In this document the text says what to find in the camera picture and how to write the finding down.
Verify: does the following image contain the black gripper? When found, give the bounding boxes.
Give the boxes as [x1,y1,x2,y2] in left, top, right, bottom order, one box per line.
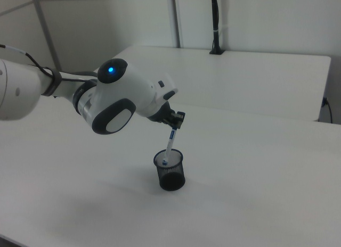
[150,100,186,130]

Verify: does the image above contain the blue and white marker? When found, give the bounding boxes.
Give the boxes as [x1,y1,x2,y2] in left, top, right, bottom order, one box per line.
[161,128,178,166]

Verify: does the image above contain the black mesh pen cup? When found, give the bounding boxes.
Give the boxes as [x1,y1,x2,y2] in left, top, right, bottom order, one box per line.
[152,148,186,192]

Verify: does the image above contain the white table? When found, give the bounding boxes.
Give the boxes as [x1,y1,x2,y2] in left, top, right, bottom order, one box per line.
[93,45,332,123]

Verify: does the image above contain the tall black clamped pole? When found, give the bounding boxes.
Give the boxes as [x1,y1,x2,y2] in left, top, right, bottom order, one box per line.
[209,0,225,55]

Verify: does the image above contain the grey metal frame post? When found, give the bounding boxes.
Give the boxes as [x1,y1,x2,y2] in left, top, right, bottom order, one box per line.
[169,0,185,49]
[29,0,60,72]

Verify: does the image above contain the grey velcro strap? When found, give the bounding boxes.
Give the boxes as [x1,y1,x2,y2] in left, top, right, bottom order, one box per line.
[41,67,63,97]

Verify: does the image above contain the black and white arm cable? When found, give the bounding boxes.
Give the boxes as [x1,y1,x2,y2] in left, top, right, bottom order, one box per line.
[0,44,98,84]

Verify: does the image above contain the black cable with blue plug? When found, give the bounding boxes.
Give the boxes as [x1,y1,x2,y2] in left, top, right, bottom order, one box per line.
[321,97,334,124]

